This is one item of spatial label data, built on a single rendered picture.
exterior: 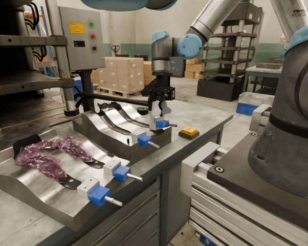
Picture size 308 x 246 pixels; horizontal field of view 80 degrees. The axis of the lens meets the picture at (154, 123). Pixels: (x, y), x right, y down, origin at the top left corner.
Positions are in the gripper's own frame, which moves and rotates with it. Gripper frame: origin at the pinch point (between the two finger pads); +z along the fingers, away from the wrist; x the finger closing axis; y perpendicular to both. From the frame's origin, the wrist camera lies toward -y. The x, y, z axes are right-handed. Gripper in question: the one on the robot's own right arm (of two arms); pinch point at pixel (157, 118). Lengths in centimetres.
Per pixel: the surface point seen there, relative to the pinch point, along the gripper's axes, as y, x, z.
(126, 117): -21.5, 0.1, 1.8
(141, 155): 1.1, -10.9, 13.8
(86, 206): 10.9, -40.3, 16.7
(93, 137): -26.3, -17.0, 9.9
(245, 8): -84, 355, -162
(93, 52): -79, 17, -39
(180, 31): -414, 603, -226
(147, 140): 5.4, -11.6, 6.2
